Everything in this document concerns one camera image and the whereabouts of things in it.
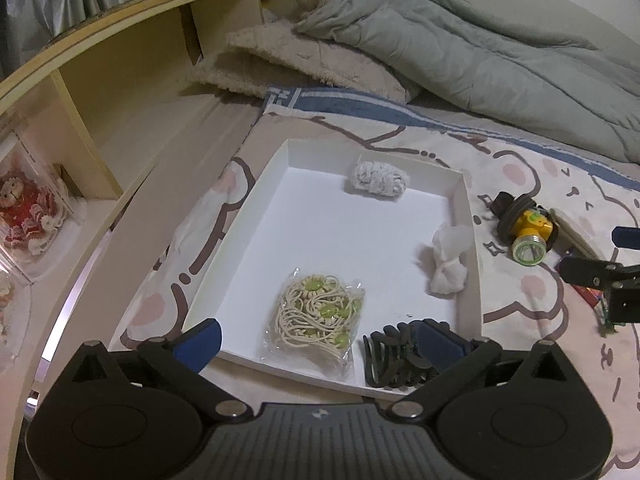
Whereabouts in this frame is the colourful playing card box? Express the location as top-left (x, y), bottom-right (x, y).
top-left (573, 285), bottom-right (604, 309)

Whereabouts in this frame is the silver foil pouch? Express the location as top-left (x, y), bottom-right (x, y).
top-left (550, 208), bottom-right (605, 260)

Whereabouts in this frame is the brown plastic hair claw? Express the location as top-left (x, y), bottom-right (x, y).
top-left (362, 318), bottom-right (450, 389)

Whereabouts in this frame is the yellow headlamp with black strap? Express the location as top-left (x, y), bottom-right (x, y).
top-left (489, 192), bottom-right (560, 266)

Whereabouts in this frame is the white cotton wad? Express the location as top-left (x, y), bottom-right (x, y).
top-left (420, 223), bottom-right (473, 297)

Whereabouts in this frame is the white grey yarn ball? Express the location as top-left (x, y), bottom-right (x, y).
top-left (348, 158), bottom-right (410, 200)

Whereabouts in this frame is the green plastic clothespin with cord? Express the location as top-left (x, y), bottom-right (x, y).
top-left (596, 302), bottom-right (617, 337)

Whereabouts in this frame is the cartoon bear print sheet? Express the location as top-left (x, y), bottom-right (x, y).
top-left (106, 84), bottom-right (640, 480)

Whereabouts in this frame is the white shallow cardboard tray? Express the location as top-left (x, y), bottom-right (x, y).
top-left (182, 138), bottom-right (484, 401)

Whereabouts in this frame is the doll in clear box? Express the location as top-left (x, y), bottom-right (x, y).
top-left (1, 116), bottom-right (87, 283)

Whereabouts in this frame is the grey quilted duvet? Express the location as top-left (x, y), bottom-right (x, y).
top-left (296, 0), bottom-right (639, 162)

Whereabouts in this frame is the wooden headboard shelf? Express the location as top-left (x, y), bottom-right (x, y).
top-left (1, 0), bottom-right (295, 478)

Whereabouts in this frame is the beige fleece blanket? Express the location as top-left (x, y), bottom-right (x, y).
top-left (190, 21), bottom-right (421, 104)

